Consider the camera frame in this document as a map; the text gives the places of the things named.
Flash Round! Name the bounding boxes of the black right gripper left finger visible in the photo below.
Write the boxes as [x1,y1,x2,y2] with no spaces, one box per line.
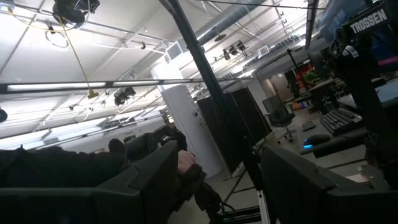
[0,139,180,224]

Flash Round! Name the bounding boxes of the black mouse blue light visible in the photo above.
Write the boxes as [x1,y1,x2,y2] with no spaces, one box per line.
[303,133,332,151]

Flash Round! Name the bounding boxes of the black overhead camera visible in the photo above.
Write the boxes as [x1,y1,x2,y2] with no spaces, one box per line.
[52,0,101,26]

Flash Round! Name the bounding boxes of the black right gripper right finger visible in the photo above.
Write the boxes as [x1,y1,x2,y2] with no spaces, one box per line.
[260,145,398,224]

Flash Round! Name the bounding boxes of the black office chair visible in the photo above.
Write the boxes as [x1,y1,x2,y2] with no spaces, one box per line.
[262,95,297,144]

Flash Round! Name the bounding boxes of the black partition panel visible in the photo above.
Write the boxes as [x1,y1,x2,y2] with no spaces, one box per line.
[197,93,249,175]
[231,86,273,144]

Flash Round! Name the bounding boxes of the black computer keyboard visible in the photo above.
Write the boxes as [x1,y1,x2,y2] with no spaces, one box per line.
[319,107,363,136]

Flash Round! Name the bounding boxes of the overhead LED light bar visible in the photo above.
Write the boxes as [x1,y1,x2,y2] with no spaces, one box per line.
[0,77,254,95]

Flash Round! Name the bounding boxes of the yellow hanging pendant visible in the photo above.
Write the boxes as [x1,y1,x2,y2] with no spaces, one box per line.
[58,23,100,100]

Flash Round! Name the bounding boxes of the silver spiral air duct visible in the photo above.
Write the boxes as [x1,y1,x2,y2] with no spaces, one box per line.
[195,0,268,46]

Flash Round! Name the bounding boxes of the person's hand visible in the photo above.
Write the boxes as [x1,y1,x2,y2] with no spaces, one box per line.
[177,149,197,175]

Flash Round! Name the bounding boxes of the black rig frame post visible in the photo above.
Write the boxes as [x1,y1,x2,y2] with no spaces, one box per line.
[158,0,265,192]

